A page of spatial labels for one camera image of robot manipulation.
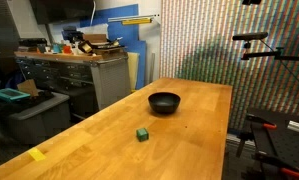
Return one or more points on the green cube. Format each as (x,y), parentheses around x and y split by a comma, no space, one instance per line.
(142,134)

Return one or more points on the black bowl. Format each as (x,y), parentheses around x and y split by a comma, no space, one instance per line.
(164,102)

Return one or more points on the cream foam board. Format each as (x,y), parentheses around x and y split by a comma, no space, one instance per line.
(133,70)

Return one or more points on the grey workbench cabinet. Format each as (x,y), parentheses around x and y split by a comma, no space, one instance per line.
(110,80)

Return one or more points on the blue foam board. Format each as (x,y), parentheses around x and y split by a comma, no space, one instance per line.
(126,33)

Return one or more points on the yellow spirit level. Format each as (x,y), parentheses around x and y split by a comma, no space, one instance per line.
(136,21)

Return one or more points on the brown cardboard box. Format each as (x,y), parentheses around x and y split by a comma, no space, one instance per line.
(95,38)

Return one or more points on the multicoloured patterned backdrop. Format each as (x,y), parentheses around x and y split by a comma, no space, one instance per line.
(205,40)

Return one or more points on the black and yellow tool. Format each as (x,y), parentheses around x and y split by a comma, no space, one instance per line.
(85,46)

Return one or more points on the grey storage bin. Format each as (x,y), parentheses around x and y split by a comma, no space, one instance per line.
(39,116)

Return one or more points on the brown cardboard piece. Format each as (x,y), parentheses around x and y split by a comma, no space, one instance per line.
(29,87)

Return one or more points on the black case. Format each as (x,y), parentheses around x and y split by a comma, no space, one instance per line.
(33,42)

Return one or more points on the yellow tape piece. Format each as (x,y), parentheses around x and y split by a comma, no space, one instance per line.
(36,154)

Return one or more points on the teal plastic tray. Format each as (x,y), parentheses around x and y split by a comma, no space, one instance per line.
(9,94)

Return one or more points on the black perforated breadboard table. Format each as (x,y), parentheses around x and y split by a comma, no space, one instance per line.
(289,146)

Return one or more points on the white wall rail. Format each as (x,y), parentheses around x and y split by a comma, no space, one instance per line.
(132,17)

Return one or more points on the black bar camera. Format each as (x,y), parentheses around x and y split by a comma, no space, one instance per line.
(250,36)

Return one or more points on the black wall monitor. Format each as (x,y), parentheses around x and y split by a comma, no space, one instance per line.
(60,10)

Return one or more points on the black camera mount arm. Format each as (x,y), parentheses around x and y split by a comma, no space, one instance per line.
(265,54)

